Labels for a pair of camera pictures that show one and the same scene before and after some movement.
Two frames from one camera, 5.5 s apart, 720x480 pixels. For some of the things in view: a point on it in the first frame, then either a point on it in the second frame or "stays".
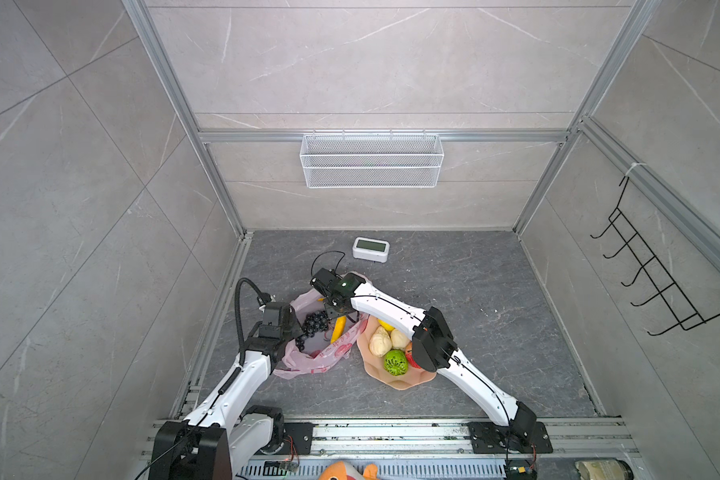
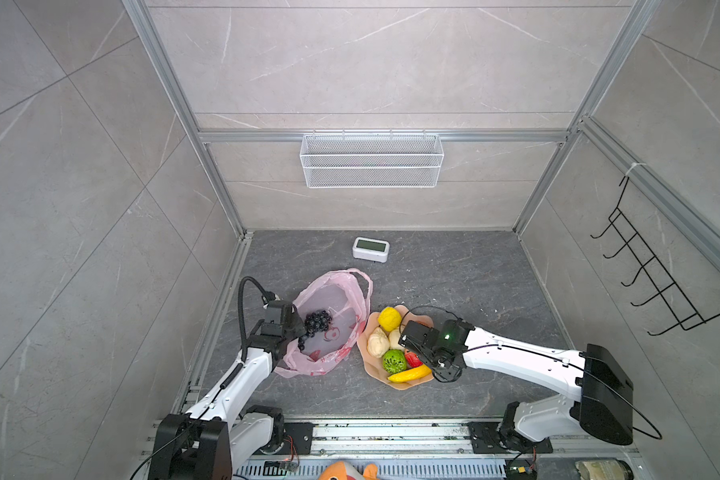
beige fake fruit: (380, 342) stays
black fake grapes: (314, 323) stays
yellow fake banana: (339, 328) -> (411, 374)
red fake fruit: (409, 355) stays
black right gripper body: (331, 310) -> (437, 372)
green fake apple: (396, 362) stays
